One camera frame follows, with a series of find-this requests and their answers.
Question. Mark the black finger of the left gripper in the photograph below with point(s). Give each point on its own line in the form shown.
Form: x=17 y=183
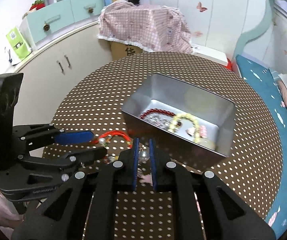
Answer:
x=67 y=138
x=46 y=169

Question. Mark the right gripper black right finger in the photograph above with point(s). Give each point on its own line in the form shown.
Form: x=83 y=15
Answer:
x=203 y=205

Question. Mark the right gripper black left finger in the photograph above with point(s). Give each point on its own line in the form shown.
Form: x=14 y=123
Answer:
x=85 y=206

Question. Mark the person's left hand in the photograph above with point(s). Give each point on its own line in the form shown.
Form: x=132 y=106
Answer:
x=9 y=217

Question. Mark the brown polka dot tablecloth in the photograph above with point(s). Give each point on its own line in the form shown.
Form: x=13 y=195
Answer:
x=253 y=171

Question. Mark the silver metal tin box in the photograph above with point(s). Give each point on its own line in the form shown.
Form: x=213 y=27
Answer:
x=193 y=125

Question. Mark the brown cardboard box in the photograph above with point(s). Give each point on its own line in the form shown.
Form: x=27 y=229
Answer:
x=120 y=50

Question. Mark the green paper bag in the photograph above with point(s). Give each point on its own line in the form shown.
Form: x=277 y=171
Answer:
x=18 y=44

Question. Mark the teal drawer unit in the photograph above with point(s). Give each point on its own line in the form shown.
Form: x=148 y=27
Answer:
x=46 y=24

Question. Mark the red strawberry plush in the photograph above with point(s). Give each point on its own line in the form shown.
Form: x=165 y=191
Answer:
x=38 y=4

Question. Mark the pink checkered cloth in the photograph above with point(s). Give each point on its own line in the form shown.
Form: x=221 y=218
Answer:
x=149 y=27

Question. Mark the cream cabinet with handles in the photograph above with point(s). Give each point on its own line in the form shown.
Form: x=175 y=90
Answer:
x=53 y=71

